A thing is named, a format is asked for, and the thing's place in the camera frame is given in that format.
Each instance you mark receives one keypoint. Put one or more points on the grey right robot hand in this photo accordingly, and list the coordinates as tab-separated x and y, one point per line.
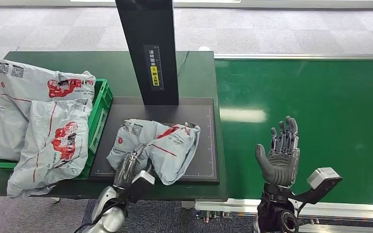
281	164

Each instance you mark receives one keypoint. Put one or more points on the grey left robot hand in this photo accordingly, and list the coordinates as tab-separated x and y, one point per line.
127	170

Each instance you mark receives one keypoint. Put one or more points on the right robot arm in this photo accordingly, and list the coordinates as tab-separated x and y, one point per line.
273	212

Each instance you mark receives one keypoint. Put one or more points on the green conveyor belt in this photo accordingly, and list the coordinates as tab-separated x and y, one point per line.
334	96

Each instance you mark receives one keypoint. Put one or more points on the large grey poly mailer package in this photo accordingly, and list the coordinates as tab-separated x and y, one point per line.
28	80

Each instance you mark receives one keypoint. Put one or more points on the white table foot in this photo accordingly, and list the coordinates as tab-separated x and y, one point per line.
55	200

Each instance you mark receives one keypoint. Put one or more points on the green plastic crate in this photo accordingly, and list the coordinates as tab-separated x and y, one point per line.
104	96

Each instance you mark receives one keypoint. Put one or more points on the dark green table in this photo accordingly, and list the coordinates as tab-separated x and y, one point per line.
199	80

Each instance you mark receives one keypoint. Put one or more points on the small white object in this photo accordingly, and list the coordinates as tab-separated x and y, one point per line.
204	48

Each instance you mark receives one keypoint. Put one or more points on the black scanner column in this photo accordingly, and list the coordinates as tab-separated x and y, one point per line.
141	32

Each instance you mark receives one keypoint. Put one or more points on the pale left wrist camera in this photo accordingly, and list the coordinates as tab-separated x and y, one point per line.
144	180

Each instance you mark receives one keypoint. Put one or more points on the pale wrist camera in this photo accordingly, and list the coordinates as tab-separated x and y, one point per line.
321	177
144	180

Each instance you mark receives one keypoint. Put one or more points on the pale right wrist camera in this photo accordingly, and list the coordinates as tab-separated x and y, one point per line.
321	177

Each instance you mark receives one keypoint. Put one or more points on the black scanner base plate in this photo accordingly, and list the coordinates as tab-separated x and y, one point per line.
202	144

